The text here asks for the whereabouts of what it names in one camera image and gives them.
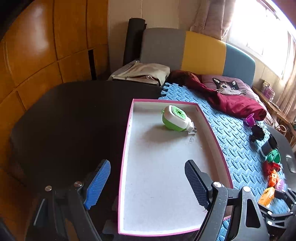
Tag orange yellow toy clip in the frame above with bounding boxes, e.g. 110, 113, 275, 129
258, 187, 275, 207

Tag purple cat pillow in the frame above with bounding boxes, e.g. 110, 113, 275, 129
201, 75, 260, 102

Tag pink-rimmed white tray box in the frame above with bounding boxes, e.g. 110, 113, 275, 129
118, 99, 233, 237

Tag purple box on desk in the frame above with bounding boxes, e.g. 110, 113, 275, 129
261, 80, 275, 100

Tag blue foam puzzle mat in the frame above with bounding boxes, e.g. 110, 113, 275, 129
158, 82, 291, 241

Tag wooden side desk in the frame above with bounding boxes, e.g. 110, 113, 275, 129
251, 86, 295, 144

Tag beige canvas bag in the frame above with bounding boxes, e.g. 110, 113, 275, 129
108, 60, 171, 86

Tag green white plug-in device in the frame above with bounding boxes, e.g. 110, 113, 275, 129
162, 105, 197, 133

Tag green flanged plastic spool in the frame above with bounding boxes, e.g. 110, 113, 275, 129
266, 149, 281, 164

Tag pink ribbed oval toy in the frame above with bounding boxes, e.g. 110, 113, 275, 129
274, 179, 285, 192

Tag grey yellow blue headboard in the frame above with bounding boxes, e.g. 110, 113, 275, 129
140, 28, 255, 86

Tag dark spiky massage brush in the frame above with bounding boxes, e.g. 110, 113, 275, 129
249, 124, 265, 143

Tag orange block toy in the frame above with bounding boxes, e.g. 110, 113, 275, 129
268, 170, 279, 187

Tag wooden wardrobe panels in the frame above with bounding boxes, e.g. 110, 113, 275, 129
1, 1, 109, 240

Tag black rolled yoga mat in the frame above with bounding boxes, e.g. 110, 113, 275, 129
123, 18, 147, 65

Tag maroon red blanket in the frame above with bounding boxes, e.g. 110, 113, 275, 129
166, 70, 267, 121

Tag pink window curtain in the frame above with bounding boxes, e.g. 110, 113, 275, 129
190, 0, 236, 40

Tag purple silicone cup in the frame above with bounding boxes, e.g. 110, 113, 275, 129
243, 113, 256, 128

